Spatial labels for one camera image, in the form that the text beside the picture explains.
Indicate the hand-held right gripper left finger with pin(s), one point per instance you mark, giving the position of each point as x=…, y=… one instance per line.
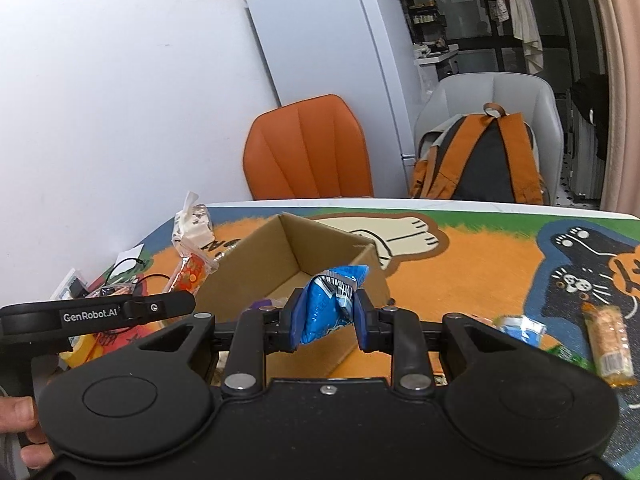
x=297, y=320

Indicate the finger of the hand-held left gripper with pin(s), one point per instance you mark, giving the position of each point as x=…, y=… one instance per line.
x=165, y=306

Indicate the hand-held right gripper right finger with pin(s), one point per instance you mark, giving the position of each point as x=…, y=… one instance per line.
x=360, y=325

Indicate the dark blue snack packet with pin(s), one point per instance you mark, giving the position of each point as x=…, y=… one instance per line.
x=320, y=317

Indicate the cardboard box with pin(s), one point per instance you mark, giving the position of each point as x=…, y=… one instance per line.
x=270, y=255

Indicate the dark green snack packet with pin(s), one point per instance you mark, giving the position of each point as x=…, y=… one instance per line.
x=567, y=355

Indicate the person's left hand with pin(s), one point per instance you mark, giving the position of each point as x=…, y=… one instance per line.
x=20, y=410

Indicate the red stick snack packet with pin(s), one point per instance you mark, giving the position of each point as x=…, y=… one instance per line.
x=192, y=272

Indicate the white power strip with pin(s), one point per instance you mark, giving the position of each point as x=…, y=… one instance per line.
x=67, y=285

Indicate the yellow tape roll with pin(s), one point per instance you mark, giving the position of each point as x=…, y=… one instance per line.
x=82, y=347

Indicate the white knotted plastic bag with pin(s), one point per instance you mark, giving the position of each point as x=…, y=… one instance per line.
x=192, y=227

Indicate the cartoon cat table mat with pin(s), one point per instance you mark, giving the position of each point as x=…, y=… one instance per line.
x=490, y=265

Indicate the light blue snack packet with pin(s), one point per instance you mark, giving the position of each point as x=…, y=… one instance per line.
x=522, y=330

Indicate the orange chair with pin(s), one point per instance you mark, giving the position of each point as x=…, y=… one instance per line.
x=305, y=145

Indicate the orange and black backpack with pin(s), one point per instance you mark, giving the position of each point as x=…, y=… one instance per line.
x=480, y=165

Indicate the orange biscuit packet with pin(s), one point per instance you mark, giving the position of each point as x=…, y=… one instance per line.
x=607, y=340

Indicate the grey chair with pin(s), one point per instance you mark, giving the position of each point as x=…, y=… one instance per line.
x=500, y=90

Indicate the white refrigerator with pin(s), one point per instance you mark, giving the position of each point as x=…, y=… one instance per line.
x=325, y=35

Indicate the black spice rack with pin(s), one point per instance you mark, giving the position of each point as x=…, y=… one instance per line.
x=427, y=17

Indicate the black hanging cloth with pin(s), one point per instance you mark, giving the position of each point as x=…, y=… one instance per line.
x=590, y=105

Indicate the pink curtain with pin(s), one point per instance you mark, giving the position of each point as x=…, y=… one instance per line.
x=622, y=110

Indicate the white hanging garment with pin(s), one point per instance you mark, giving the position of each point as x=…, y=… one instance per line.
x=527, y=20

